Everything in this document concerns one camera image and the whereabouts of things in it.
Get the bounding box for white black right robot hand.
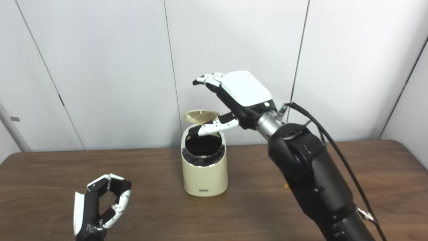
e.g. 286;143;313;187
188;71;278;138

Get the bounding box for cream-colored bin with lid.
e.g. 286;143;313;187
181;110;228;197

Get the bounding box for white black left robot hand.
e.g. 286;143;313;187
73;173;132;241

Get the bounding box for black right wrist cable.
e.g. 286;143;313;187
284;102;388;241

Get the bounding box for grey wall corner post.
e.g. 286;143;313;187
0;102;31;152

